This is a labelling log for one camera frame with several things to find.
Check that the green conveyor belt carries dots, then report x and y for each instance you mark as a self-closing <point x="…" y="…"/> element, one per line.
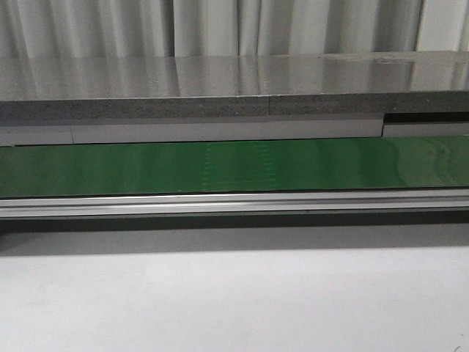
<point x="209" y="167"/>

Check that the grey conveyor rear side guard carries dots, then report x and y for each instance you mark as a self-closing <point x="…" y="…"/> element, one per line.
<point x="214" y="129"/>

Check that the white pleated curtain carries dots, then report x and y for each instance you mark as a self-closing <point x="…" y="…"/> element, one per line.
<point x="79" y="29"/>

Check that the aluminium conveyor front rail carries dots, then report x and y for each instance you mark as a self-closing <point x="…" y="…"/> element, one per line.
<point x="40" y="208"/>

